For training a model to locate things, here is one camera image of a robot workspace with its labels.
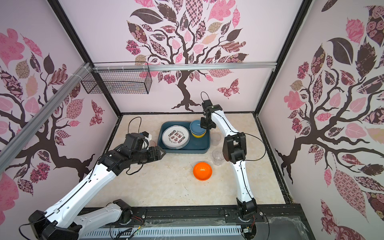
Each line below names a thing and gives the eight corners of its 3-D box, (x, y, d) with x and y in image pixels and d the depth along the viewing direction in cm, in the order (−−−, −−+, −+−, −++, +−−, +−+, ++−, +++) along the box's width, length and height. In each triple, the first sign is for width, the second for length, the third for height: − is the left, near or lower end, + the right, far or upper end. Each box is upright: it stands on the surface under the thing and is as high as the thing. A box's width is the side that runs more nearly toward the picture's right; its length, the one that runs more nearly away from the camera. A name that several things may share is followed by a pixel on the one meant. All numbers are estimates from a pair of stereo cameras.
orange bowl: (193, 181, 87) (193, 178, 83) (193, 165, 93) (193, 162, 89) (212, 181, 87) (212, 178, 83) (210, 165, 93) (211, 162, 89)
